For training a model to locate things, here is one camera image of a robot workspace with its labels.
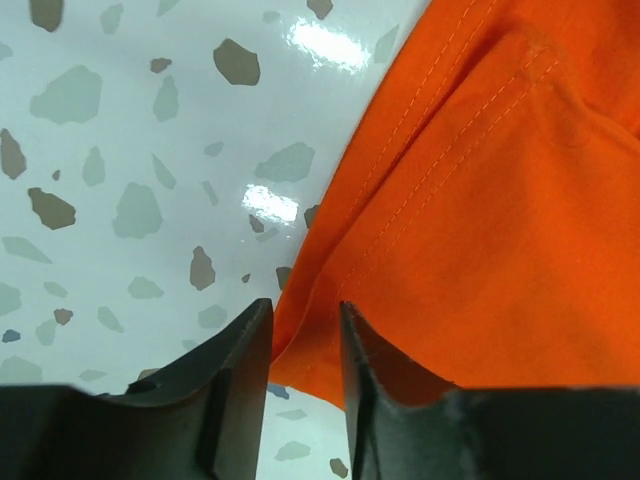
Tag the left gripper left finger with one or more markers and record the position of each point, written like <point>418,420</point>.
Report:
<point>199,417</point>

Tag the orange t shirt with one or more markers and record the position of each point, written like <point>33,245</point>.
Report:
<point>485,215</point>

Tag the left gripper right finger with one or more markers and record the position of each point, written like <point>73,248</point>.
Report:
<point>405,422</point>

